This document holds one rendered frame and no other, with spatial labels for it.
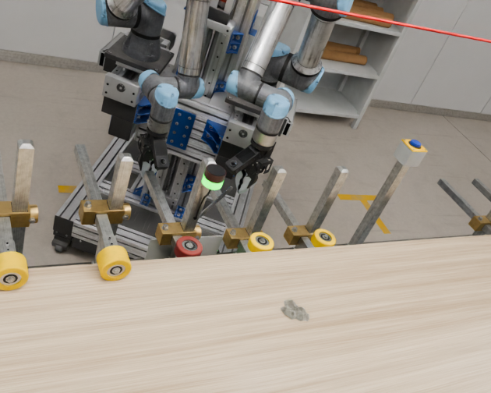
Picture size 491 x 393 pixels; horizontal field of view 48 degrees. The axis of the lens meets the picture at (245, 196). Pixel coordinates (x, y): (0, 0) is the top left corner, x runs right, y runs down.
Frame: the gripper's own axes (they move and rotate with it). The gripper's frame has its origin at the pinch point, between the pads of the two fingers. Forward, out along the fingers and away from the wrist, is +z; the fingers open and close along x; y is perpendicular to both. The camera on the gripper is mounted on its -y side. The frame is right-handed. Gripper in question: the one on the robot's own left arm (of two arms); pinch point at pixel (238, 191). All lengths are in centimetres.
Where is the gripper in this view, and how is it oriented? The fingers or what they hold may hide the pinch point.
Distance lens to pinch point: 182.6
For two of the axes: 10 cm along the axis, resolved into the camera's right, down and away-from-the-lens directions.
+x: -6.6, -6.1, 4.5
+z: -3.1, 7.6, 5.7
